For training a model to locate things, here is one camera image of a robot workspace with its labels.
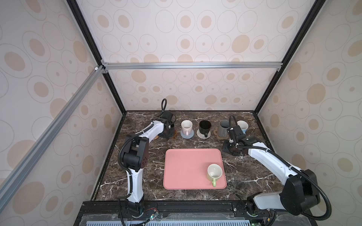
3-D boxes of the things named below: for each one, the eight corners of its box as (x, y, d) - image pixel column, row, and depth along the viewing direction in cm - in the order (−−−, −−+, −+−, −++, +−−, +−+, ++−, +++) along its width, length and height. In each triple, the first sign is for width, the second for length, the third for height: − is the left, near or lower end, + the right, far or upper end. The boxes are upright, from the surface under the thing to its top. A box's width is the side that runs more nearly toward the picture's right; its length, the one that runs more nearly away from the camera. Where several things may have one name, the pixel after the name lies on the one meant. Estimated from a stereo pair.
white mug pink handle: (181, 140, 104) (181, 131, 96) (181, 128, 111) (181, 119, 102) (192, 140, 104) (192, 131, 96) (191, 128, 111) (192, 119, 102)
